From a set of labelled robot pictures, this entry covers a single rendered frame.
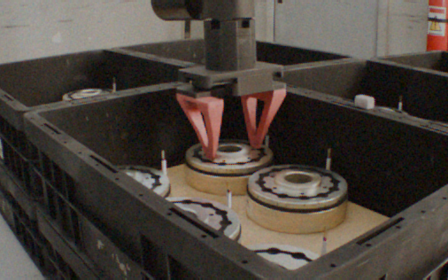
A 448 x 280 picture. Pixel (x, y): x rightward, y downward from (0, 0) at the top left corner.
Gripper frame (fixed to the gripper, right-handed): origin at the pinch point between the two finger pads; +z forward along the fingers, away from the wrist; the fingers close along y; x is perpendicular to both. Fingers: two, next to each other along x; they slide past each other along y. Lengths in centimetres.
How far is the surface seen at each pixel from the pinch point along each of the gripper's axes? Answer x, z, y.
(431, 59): -13, -4, -61
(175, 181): -3.2, 3.8, 6.1
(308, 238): 15.9, 4.7, 2.6
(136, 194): 19.0, -5.5, 20.2
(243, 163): 2.9, 1.1, 0.8
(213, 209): 10.9, 1.4, 9.7
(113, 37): -367, 15, -127
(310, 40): -244, 21, -241
